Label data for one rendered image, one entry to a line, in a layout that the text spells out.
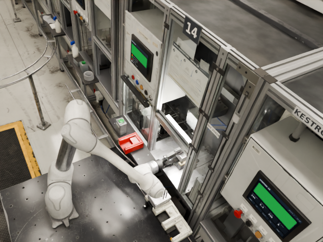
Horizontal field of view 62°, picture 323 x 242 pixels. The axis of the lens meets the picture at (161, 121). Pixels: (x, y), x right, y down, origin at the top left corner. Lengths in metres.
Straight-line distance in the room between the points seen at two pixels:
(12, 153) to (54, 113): 0.74
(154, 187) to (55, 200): 0.63
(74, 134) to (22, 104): 2.56
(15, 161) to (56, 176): 1.41
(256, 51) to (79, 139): 0.95
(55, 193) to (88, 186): 0.38
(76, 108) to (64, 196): 0.61
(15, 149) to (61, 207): 1.65
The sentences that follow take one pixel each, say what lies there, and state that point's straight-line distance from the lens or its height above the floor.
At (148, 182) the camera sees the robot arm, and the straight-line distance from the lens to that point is 1.68.
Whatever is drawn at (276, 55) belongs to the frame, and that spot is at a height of 2.01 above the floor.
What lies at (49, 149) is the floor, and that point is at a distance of 3.35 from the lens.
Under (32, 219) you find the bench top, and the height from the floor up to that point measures 0.68.
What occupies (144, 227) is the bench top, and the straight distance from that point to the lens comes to 2.04.
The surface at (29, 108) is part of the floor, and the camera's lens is 3.89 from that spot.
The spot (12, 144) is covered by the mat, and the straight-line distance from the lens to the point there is 3.50.
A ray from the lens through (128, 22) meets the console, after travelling 1.80.
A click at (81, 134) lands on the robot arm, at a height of 1.47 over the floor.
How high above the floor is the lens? 2.56
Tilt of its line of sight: 45 degrees down
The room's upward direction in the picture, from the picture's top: 9 degrees clockwise
